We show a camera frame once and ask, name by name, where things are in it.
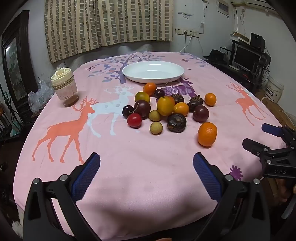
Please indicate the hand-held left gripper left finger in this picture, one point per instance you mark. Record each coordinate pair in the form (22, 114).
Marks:
(86, 176)

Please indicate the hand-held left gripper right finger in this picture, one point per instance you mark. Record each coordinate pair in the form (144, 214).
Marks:
(207, 176)

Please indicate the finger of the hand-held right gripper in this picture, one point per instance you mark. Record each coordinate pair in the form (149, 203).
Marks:
(271, 129)
(253, 146)

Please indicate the orange mandarin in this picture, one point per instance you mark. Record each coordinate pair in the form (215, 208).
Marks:
(207, 134)
(172, 99)

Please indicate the large dark wrinkled passion fruit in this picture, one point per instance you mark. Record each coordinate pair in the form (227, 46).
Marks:
(176, 123)

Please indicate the smooth purple passion fruit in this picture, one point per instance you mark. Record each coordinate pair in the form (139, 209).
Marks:
(201, 113)

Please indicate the small orange kumquat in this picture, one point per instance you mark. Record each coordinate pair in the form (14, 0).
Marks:
(181, 109)
(210, 99)
(149, 89)

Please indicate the tan longan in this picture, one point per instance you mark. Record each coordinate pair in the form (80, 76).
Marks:
(155, 128)
(154, 115)

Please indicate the red cherry tomato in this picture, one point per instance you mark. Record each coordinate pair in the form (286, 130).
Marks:
(134, 120)

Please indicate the dark cherry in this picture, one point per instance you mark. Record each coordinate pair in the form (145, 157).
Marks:
(159, 93)
(127, 110)

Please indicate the large yellow orange citrus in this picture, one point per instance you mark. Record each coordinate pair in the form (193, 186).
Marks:
(165, 106)

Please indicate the dark purple plum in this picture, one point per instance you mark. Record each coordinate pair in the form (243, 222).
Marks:
(142, 108)

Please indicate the yellow green plum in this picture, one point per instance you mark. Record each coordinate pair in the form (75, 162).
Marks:
(141, 96)

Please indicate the white oval plate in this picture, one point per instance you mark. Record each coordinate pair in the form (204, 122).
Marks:
(153, 71)

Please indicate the person's right hand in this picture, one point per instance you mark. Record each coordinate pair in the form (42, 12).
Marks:
(286, 190)

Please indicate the white plastic bucket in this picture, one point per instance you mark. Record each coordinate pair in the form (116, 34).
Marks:
(274, 89)

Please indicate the pink deer print tablecloth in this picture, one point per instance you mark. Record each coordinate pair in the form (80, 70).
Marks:
(138, 162)

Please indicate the black computer desk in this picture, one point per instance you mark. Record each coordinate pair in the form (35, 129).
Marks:
(252, 77)

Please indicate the black computer monitor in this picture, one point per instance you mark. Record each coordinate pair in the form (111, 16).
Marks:
(246, 56)

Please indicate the glass jar with cream lid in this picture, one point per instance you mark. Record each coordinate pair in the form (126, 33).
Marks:
(65, 90)

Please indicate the small black speaker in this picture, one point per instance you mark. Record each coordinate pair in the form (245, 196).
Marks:
(257, 39)

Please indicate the clear plastic bag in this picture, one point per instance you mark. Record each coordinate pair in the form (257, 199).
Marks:
(39, 97)

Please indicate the black hat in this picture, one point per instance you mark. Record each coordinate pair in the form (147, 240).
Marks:
(215, 56)

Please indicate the white air conditioner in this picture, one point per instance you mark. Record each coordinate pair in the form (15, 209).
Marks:
(254, 3)

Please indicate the white electrical box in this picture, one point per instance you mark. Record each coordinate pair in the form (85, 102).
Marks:
(223, 7)

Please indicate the beige checked curtain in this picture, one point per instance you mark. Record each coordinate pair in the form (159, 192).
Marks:
(104, 23)

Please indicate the white wall power strip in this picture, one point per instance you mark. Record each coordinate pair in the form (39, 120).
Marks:
(187, 32)

